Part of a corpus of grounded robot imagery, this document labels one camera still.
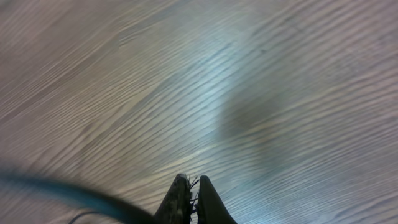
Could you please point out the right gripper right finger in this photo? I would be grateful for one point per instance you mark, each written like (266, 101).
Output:
(210, 208)

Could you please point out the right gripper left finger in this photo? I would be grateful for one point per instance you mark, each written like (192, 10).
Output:
(176, 207)

